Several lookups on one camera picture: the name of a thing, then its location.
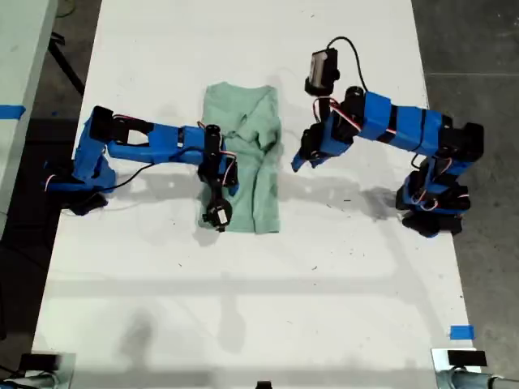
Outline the black stand leg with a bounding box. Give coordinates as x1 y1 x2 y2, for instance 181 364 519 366
47 34 87 97

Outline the pale side table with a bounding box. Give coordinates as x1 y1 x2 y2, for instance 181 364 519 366
0 0 59 232

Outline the short blue tape strip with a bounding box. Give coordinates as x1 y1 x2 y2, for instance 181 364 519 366
449 324 475 340

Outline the silver metal plate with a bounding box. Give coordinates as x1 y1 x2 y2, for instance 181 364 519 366
431 347 483 374
30 351 77 389

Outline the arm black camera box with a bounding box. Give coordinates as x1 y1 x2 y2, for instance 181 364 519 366
201 195 235 233
304 48 341 97

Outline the grey stand clamp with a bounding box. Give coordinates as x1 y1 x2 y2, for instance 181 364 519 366
0 371 62 389
435 368 519 389

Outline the pale green t-shirt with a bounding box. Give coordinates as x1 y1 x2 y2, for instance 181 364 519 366
196 82 283 236

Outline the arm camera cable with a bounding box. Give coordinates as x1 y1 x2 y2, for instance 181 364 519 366
327 36 371 94
109 160 157 190

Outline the small black box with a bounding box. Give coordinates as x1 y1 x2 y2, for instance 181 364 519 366
19 353 62 372
447 350 487 368

